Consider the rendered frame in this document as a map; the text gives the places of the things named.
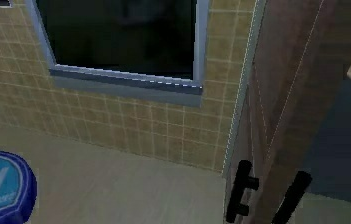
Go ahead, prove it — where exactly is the brown wooden room door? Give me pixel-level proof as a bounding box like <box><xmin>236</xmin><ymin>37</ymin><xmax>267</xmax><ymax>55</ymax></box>
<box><xmin>223</xmin><ymin>0</ymin><xmax>351</xmax><ymax>224</ymax></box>

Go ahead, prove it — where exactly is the black door handle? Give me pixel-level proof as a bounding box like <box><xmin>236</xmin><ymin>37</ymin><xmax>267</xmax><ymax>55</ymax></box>
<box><xmin>225</xmin><ymin>159</ymin><xmax>260</xmax><ymax>224</ymax></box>
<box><xmin>271</xmin><ymin>170</ymin><xmax>314</xmax><ymax>224</ymax></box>

